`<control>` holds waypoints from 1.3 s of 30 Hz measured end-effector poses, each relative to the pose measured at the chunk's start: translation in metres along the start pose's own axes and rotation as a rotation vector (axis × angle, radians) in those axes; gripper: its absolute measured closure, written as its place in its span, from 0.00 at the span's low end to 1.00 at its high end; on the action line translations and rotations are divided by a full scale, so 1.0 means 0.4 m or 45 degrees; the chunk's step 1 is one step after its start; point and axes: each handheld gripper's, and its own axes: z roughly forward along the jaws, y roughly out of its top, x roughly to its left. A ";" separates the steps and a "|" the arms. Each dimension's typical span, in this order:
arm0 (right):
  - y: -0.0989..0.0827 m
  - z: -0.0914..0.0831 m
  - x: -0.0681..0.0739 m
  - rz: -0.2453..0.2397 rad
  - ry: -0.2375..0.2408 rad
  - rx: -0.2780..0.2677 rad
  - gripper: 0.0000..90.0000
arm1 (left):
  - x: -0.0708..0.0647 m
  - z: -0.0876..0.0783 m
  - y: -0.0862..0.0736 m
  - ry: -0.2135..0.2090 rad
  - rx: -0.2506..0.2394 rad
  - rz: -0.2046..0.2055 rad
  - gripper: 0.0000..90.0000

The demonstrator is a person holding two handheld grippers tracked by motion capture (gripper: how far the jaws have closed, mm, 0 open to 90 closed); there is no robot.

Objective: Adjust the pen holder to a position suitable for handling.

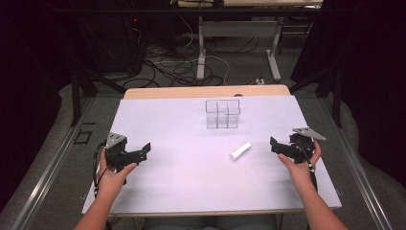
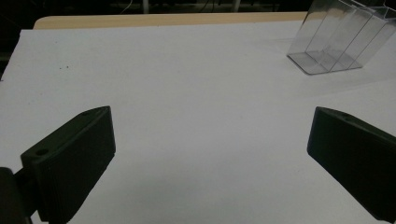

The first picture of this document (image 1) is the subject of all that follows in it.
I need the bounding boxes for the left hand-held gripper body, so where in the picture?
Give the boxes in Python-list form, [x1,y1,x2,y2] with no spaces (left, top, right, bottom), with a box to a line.
[104,131,142,173]

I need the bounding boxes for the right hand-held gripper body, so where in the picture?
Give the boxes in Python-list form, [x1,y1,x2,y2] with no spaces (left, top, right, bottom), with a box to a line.
[287,126,327,165]

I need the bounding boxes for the white cylindrical tube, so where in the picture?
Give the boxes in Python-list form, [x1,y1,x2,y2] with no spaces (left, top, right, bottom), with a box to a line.
[229,141,253,162]

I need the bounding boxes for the clear plastic divided box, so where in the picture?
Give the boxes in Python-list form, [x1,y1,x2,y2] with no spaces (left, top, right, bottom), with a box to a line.
[205,99,241,130]

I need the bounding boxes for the person's right hand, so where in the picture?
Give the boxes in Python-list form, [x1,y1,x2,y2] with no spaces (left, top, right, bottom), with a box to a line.
[277,140,323,190]

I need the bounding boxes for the person's left hand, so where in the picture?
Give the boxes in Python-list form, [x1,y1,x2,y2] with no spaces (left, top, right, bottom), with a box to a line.
[96,148,139,196]

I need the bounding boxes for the pale lavender table sheet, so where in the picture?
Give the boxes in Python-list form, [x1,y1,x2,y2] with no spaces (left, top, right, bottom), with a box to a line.
[81,94,343,215]

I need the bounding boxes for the black metal stand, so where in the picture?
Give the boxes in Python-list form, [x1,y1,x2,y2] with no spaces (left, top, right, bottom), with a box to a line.
[288,62,345,129]
[70,67,126,127]

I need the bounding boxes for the dark curtain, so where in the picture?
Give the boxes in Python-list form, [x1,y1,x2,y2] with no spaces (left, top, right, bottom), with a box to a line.
[289,0,406,190]
[0,0,78,213]

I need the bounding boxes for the dark computer tower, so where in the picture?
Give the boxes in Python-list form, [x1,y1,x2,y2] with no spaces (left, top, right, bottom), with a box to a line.
[123,14,146,75]

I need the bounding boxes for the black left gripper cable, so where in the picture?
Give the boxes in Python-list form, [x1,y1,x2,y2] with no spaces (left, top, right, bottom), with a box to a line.
[92,141,109,196]

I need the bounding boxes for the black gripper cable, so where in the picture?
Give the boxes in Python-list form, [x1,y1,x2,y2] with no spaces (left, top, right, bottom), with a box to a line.
[92,141,109,196]
[305,161,319,194]

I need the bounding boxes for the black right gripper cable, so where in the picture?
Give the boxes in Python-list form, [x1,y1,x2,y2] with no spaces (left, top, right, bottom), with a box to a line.
[305,161,319,194]

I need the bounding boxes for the grey metal floor rail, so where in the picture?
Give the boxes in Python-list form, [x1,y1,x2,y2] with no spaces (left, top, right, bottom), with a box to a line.
[9,97,98,230]
[318,97,395,230]

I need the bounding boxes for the tangle of floor cables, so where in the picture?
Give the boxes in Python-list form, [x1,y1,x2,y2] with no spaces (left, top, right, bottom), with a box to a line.
[122,15,260,89]

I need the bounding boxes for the white metal desk frame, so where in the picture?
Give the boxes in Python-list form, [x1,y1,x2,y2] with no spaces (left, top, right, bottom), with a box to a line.
[176,0,324,82]

